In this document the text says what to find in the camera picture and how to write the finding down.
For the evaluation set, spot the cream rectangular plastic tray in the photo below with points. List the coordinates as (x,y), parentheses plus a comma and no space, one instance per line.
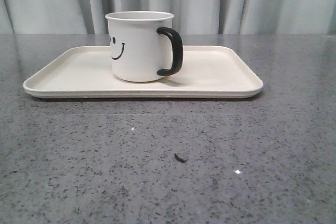
(86,72)

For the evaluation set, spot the small black debris piece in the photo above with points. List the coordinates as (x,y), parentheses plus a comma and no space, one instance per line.
(179,159)

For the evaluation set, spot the pale green curtain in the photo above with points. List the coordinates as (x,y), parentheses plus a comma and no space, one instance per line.
(191,17)

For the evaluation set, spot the white smiley mug black handle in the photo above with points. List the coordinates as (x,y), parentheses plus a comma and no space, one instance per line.
(144,46)

